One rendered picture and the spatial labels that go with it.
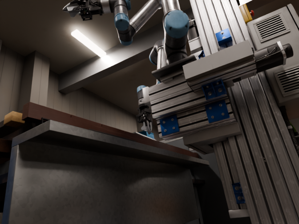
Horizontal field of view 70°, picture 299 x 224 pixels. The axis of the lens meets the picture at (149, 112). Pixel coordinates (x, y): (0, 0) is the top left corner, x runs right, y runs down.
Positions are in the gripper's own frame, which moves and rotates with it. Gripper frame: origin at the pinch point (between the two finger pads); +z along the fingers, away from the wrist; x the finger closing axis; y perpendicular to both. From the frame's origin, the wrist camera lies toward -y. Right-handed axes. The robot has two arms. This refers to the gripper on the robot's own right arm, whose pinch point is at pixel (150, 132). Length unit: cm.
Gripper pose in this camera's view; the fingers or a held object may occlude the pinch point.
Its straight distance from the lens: 143.9
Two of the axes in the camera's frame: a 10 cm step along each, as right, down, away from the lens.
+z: 1.2, 9.1, -3.9
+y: -8.2, 3.2, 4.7
